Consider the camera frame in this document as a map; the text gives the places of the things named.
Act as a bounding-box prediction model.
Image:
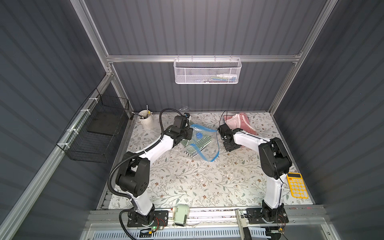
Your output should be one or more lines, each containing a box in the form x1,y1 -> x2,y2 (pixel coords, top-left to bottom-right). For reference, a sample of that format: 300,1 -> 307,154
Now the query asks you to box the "green white striped garment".
181,121 -> 214,158

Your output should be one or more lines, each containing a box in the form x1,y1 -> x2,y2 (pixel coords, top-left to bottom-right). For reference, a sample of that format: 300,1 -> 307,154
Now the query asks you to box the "clear vacuum bag blue zip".
181,113 -> 220,162

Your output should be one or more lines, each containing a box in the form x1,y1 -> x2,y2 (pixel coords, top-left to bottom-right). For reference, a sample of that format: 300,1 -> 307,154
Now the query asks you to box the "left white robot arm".
110,113 -> 193,217

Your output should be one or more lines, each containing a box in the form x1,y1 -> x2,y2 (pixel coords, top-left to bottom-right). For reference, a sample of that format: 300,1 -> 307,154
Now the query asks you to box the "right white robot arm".
218,124 -> 293,224

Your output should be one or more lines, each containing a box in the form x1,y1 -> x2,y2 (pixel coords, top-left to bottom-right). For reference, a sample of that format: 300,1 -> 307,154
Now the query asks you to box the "white cup with tools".
133,105 -> 154,130

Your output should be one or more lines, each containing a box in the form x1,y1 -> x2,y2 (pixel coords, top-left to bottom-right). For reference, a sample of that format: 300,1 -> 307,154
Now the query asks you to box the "small green white box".
173,204 -> 190,227

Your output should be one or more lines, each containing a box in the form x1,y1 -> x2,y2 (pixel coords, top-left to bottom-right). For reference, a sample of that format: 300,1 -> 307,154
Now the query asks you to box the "yellow calculator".
287,173 -> 309,199

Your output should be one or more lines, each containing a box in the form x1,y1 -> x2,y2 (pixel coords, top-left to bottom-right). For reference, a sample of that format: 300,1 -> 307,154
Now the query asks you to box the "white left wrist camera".
184,113 -> 191,120

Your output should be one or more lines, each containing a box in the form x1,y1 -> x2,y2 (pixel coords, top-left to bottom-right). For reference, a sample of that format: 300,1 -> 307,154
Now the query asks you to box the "white wire basket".
173,58 -> 242,85

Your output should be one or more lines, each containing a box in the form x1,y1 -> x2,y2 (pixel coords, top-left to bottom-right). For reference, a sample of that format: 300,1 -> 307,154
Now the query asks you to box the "black corrugated cable conduit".
107,107 -> 184,200

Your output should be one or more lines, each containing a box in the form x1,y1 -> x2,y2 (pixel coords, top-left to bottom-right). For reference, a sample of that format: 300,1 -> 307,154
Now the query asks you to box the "black wire basket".
57,90 -> 130,164

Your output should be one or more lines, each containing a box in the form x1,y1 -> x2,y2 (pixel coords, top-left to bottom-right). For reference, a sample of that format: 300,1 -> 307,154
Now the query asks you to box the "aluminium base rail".
79,206 -> 328,240

